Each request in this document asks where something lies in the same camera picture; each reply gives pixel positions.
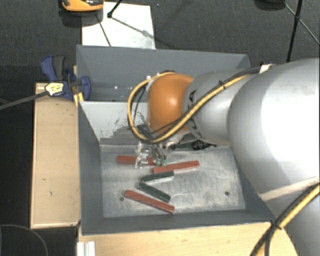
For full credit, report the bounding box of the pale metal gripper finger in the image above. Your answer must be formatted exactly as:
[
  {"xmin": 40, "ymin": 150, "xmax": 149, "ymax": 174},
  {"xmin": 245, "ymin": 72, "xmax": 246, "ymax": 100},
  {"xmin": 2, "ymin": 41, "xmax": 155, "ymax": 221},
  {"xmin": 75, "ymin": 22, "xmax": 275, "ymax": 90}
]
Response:
[
  {"xmin": 141, "ymin": 147, "xmax": 151, "ymax": 168},
  {"xmin": 134, "ymin": 144, "xmax": 143, "ymax": 169}
]

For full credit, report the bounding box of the red-brown flat block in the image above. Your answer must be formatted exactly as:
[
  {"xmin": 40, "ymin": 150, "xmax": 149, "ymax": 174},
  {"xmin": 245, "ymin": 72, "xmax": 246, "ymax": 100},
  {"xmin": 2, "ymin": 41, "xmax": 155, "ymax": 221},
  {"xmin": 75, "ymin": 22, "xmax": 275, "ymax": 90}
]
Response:
[
  {"xmin": 123, "ymin": 189, "xmax": 176, "ymax": 215},
  {"xmin": 151, "ymin": 160, "xmax": 201, "ymax": 175},
  {"xmin": 116, "ymin": 155, "xmax": 157, "ymax": 166}
]

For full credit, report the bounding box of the dark green flat block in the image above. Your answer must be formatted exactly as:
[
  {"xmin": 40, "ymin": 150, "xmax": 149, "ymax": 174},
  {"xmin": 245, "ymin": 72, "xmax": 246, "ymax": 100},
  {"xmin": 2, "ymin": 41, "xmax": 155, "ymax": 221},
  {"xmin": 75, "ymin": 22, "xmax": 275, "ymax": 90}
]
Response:
[
  {"xmin": 140, "ymin": 170, "xmax": 175, "ymax": 185},
  {"xmin": 136, "ymin": 181, "xmax": 172, "ymax": 203}
]

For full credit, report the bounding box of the grey metal bin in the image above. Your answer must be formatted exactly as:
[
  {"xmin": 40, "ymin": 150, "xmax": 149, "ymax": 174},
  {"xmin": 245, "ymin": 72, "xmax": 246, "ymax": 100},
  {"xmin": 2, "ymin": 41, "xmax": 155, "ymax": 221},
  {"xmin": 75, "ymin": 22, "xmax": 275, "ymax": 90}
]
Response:
[{"xmin": 75, "ymin": 44, "xmax": 276, "ymax": 236}]

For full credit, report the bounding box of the pale wood board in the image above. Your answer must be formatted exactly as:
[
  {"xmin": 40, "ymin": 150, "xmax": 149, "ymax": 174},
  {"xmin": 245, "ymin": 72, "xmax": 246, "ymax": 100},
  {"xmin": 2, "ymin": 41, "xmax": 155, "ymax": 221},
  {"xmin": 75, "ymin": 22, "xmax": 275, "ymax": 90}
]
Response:
[{"xmin": 30, "ymin": 82, "xmax": 82, "ymax": 230}]

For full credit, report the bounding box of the black cylinder on white bracket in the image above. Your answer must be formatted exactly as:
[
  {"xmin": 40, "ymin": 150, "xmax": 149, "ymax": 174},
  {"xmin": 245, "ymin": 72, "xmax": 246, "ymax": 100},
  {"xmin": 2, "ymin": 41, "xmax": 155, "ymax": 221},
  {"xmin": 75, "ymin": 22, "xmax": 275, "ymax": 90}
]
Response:
[{"xmin": 166, "ymin": 139, "xmax": 210, "ymax": 151}]

